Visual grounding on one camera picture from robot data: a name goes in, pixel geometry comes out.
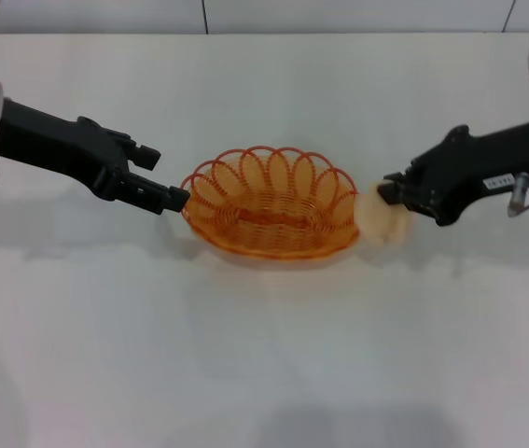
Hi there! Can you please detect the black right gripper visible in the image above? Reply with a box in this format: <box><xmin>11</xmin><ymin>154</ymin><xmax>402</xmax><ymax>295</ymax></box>
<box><xmin>376</xmin><ymin>118</ymin><xmax>529</xmax><ymax>227</ymax></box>

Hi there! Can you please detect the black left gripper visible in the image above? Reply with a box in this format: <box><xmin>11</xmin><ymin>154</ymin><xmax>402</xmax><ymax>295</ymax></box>
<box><xmin>0</xmin><ymin>97</ymin><xmax>190</xmax><ymax>217</ymax></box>

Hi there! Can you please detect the pale beige bread bun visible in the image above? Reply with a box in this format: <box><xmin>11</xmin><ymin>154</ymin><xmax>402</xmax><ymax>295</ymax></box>
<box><xmin>354</xmin><ymin>180</ymin><xmax>412</xmax><ymax>246</ymax></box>

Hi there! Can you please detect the orange woven plastic basket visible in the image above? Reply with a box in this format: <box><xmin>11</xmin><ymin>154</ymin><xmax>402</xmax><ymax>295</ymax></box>
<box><xmin>178</xmin><ymin>146</ymin><xmax>361</xmax><ymax>259</ymax></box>

